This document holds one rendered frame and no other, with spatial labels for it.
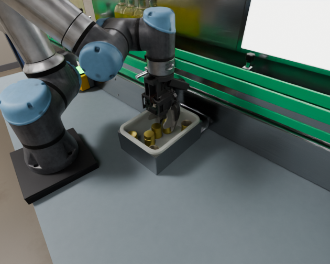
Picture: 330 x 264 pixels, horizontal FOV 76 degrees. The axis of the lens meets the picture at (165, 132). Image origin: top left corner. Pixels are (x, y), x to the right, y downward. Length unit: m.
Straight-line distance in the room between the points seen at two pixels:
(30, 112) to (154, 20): 0.36
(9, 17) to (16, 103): 0.20
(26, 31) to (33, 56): 0.06
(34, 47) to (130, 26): 0.26
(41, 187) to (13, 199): 1.13
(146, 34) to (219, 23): 0.37
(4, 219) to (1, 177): 0.38
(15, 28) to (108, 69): 0.30
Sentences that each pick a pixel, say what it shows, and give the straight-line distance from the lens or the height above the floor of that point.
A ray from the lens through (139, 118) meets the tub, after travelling 0.72.
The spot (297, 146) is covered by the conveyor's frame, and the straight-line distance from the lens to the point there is 0.68.
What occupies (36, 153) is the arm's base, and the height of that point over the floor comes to 0.85.
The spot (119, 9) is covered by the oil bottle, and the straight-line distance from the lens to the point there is 0.98.
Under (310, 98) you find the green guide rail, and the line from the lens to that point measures 0.71.
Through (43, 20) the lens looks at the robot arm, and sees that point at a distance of 0.47.
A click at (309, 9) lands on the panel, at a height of 1.13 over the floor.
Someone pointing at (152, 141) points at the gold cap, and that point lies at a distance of 0.69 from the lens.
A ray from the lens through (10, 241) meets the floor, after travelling 1.64.
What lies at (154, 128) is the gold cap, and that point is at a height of 0.81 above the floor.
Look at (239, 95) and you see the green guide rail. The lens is 0.69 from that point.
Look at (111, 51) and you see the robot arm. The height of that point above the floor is 1.12.
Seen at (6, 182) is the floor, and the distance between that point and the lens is 1.95.
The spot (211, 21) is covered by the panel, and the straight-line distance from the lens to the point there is 0.87.
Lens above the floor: 1.27
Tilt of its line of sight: 42 degrees down
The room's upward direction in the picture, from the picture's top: 1 degrees counter-clockwise
